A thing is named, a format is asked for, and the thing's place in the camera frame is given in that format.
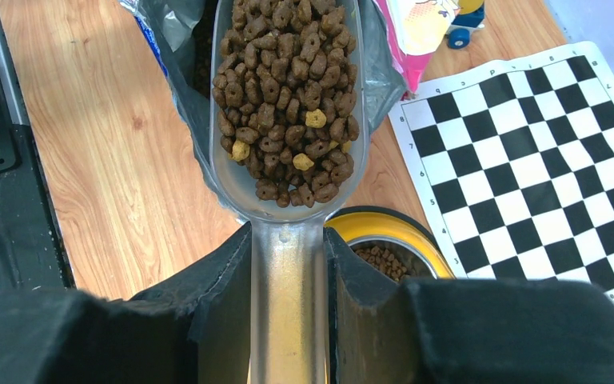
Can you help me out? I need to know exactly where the yellow double pet bowl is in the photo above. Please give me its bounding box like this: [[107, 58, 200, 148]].
[[325, 206, 455, 284]]

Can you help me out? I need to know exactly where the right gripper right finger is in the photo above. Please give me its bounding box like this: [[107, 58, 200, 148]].
[[324, 228, 614, 383]]

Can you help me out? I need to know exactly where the pink pet food bag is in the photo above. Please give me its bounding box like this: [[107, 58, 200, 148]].
[[121, 0, 433, 193]]

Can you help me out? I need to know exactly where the clear plastic scoop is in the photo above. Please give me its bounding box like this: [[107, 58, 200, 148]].
[[209, 0, 370, 384]]

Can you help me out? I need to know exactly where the toy block car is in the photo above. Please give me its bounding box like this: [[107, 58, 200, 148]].
[[445, 0, 485, 50]]

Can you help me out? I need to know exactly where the brown pet food kibble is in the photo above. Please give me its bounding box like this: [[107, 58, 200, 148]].
[[210, 0, 361, 283]]

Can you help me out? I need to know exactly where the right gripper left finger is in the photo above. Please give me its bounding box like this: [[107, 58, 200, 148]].
[[0, 225, 251, 383]]

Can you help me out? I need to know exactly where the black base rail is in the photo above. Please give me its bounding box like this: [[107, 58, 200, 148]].
[[0, 0, 75, 293]]

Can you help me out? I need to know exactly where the black white chessboard mat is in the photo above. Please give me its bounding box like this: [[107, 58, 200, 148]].
[[389, 42, 614, 301]]

